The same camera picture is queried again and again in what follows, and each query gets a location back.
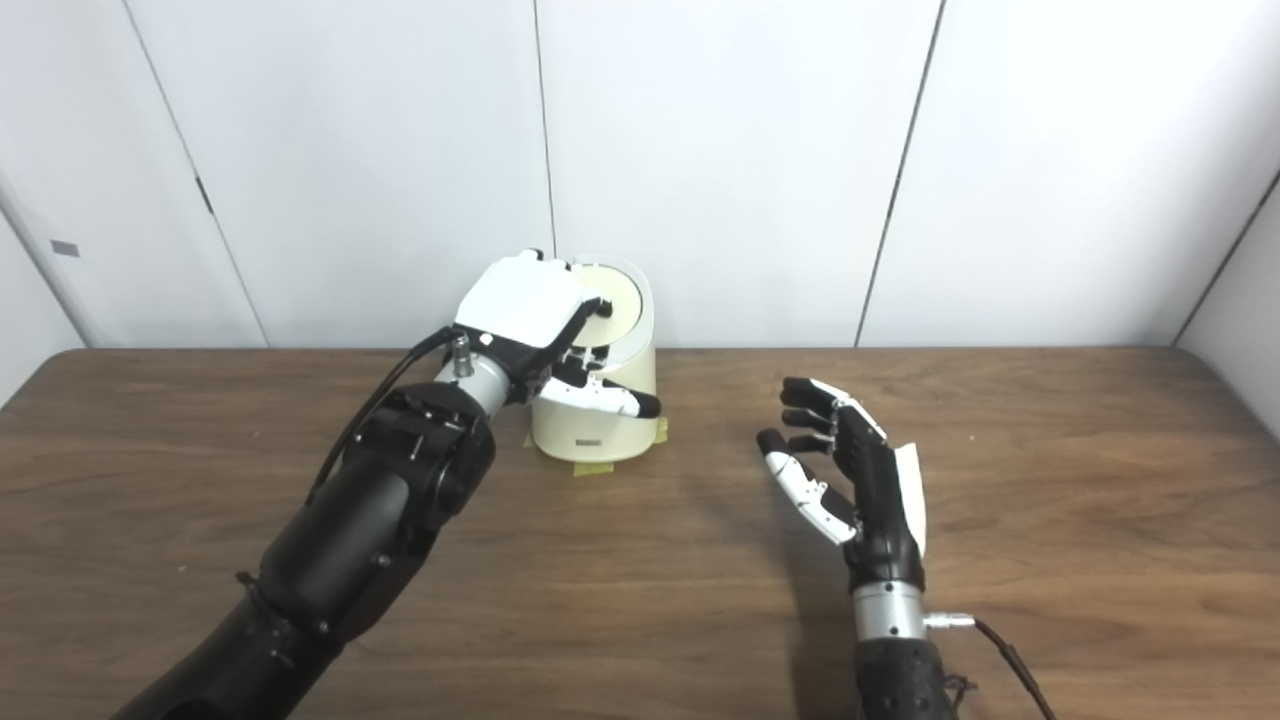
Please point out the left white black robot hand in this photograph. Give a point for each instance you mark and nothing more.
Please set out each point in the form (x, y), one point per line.
(525, 300)

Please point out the cream-colored bin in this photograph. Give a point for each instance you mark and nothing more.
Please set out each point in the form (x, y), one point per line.
(600, 435)

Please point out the grey wall label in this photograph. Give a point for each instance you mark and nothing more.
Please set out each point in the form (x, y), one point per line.
(64, 249)

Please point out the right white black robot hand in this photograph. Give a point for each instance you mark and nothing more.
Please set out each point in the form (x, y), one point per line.
(880, 500)

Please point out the round cream bin lid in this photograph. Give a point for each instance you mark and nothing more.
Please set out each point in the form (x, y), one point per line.
(625, 298)

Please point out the black wall panel hinge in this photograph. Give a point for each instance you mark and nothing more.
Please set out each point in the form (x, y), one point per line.
(205, 196)

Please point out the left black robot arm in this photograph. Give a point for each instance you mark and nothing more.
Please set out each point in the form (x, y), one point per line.
(350, 540)

